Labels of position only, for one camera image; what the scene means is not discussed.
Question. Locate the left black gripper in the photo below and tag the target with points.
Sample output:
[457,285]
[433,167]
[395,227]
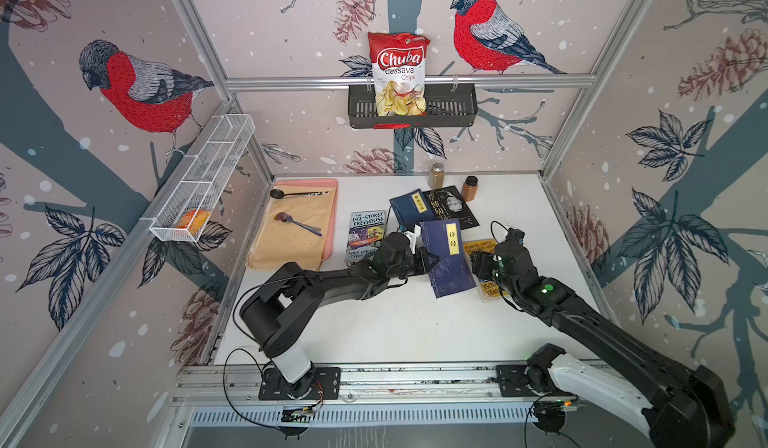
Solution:
[421,257]

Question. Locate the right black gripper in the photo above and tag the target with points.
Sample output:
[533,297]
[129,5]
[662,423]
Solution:
[481,263]

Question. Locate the grey treehouse paperback book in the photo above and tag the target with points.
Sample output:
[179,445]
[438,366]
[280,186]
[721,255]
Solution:
[366,232]

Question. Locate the navy thread-bound book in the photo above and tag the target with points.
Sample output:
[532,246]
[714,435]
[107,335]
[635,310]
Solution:
[412,209]

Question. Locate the black Chinese paperback book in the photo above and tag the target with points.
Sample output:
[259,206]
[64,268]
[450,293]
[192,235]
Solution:
[447,203]

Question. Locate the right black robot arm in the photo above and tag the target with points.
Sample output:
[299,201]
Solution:
[669,403]

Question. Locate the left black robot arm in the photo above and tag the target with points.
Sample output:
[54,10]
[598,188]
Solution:
[277,312]

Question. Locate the yellow treehouse paperback book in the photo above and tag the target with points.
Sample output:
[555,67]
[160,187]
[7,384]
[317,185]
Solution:
[480,256]

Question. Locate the glass jar orange spice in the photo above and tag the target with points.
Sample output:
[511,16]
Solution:
[469,188]

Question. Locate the glass jar brown spice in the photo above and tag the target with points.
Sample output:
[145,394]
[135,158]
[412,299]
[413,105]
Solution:
[436,176]

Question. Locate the purple spoon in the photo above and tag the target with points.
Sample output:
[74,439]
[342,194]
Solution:
[286,218]

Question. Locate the black spoon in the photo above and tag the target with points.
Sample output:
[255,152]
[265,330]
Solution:
[278,194]

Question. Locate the red cassava chips bag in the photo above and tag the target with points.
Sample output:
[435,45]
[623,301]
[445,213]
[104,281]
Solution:
[399,73]

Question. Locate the orange packet in shelf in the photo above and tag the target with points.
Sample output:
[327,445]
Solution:
[193,221]

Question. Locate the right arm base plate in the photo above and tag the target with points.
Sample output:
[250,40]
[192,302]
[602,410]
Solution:
[517,380]

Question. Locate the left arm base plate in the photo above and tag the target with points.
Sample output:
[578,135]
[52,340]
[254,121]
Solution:
[327,382]

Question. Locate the black wall basket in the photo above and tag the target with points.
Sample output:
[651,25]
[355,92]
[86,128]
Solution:
[447,106]

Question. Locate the white wire wall shelf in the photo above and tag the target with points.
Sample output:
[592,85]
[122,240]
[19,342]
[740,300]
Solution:
[207,176]

